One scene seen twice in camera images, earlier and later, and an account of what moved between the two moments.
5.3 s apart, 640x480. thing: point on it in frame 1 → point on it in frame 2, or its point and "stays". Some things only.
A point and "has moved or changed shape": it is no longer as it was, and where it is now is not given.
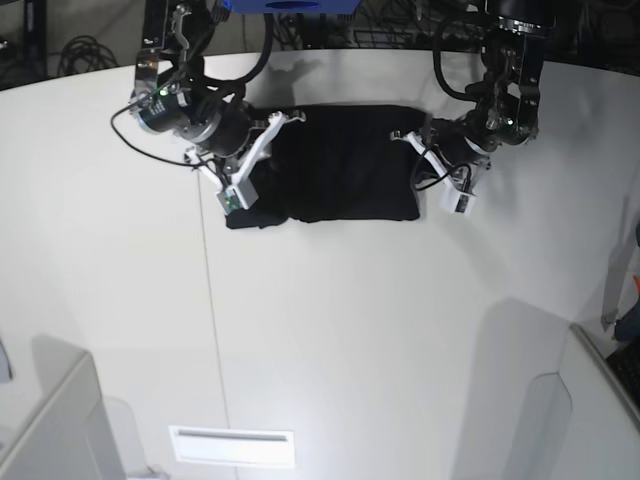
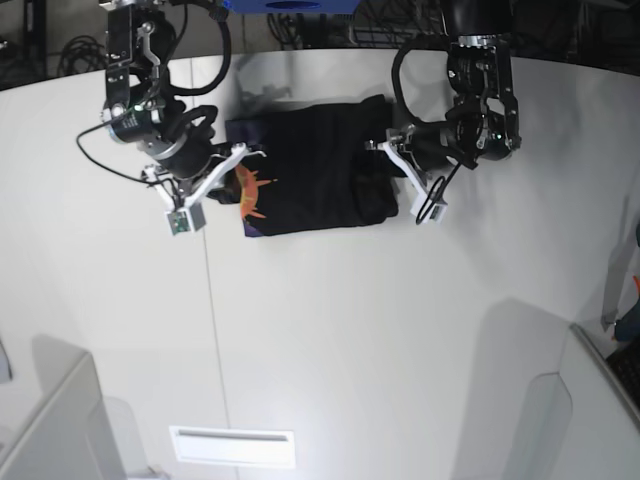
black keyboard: (625, 364) stays
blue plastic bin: (296, 7) stays
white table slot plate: (265, 447) stays
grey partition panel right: (604, 439) stays
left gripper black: (227, 132) → (190, 155)
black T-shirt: (339, 163) has moved or changed shape
